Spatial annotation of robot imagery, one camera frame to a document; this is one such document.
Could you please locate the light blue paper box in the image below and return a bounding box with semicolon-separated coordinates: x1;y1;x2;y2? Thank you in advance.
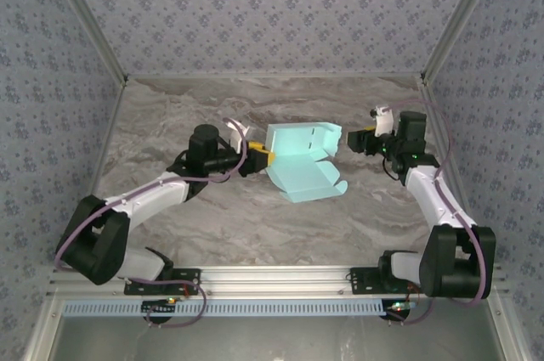
263;121;349;204

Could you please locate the small black board with LED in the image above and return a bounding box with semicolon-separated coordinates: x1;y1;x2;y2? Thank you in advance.
384;299;411;322
141;299;178;319

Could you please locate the aluminium table side rail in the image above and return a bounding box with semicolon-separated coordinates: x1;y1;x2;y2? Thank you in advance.
20;78;128;361
418;78;536;361

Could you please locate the aluminium table end rail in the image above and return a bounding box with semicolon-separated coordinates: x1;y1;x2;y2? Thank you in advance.
125;73;426;81

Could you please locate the aluminium frame post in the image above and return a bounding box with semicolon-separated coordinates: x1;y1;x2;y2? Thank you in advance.
419;0;509;84
40;0;129;84

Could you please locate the aluminium mounting rail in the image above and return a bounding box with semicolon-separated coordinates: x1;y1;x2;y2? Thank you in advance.
48;265;511;298

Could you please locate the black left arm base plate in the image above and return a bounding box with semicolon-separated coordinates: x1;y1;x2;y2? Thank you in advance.
124;266;203;296

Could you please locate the white slotted cable duct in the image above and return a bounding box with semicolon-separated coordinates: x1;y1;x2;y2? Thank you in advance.
61;297;396;319

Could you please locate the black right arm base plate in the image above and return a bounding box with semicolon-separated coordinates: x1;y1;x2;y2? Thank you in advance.
348;266;428;296

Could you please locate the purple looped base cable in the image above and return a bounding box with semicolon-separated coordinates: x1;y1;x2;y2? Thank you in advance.
387;288;434;327
144;278;208;330

